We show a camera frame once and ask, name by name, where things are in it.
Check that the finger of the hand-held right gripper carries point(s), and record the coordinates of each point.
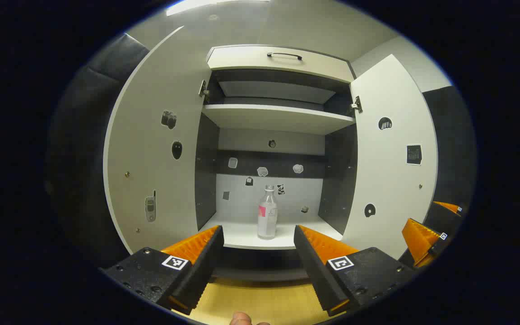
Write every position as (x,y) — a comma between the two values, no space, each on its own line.
(443,221)
(418,241)

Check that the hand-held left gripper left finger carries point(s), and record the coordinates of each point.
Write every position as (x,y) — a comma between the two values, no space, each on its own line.
(206,262)

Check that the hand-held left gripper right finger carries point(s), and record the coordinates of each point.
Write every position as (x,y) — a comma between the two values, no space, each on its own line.
(314,266)

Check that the grey door with cat sticker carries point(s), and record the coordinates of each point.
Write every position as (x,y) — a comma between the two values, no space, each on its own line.
(386,189)

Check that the clear plastic bottle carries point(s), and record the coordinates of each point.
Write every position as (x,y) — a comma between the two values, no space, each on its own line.
(267,225)

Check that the grey cabinet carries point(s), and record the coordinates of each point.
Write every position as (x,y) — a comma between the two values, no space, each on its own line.
(206,180)

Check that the grey door with phone sticker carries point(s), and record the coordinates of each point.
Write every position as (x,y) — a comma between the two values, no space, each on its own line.
(151,135)

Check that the white cabinet shelf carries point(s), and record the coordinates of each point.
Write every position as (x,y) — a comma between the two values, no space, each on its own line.
(242,234)
(278,118)

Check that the metal door hinge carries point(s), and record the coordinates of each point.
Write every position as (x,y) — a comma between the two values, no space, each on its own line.
(203,91)
(356,104)

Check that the grey cabinet drawer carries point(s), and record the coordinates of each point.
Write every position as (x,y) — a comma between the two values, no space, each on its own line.
(242,58)

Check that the black backdrop cloth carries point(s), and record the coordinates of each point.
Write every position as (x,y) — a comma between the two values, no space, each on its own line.
(79,158)
(454,144)

